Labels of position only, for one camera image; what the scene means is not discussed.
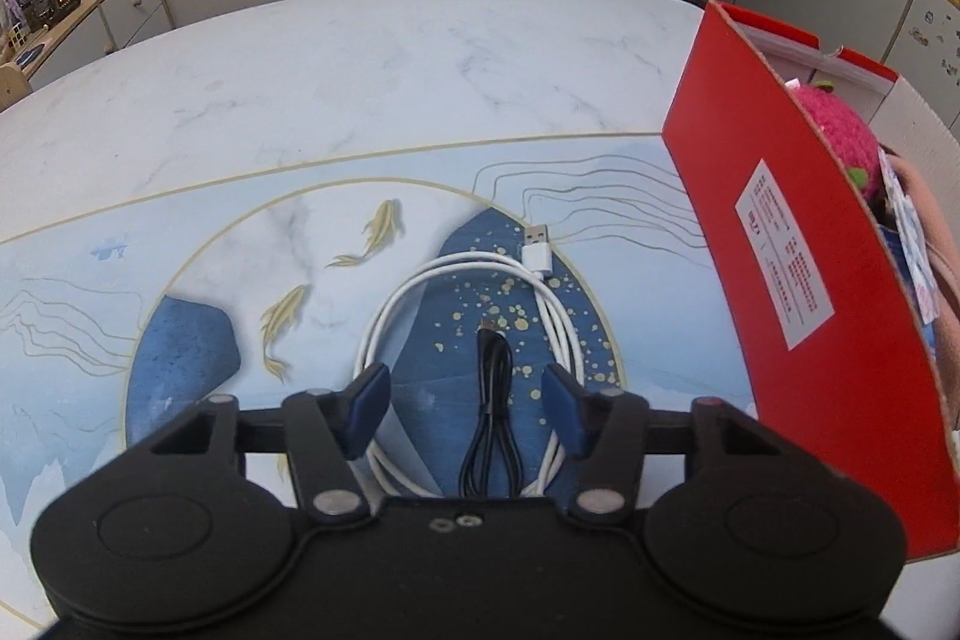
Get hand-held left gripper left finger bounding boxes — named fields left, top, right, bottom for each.
left=148, top=362, right=392, bottom=525

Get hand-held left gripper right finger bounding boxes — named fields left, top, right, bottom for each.
left=541, top=364, right=788, bottom=528

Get black usb cable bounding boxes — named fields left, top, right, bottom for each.
left=457, top=323, right=526, bottom=498

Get white usb cable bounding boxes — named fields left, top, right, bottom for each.
left=352, top=225, right=586, bottom=498

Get red cardboard box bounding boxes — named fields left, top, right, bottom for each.
left=664, top=0, right=960, bottom=562

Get small blue box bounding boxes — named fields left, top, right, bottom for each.
left=877, top=151, right=940, bottom=356

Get pink fuzzy plush toy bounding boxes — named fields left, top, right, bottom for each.
left=787, top=77, right=886, bottom=199

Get pink fleece cloth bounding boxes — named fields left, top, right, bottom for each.
left=896, top=145, right=960, bottom=431

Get white wooden sideboard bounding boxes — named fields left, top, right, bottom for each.
left=0, top=0, right=177, bottom=94

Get small wooden chair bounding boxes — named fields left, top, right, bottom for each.
left=0, top=61, right=32, bottom=112

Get white fridge with magnets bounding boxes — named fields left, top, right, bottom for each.
left=885, top=0, right=960, bottom=131

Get dark jars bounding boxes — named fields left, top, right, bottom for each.
left=26, top=0, right=82, bottom=30

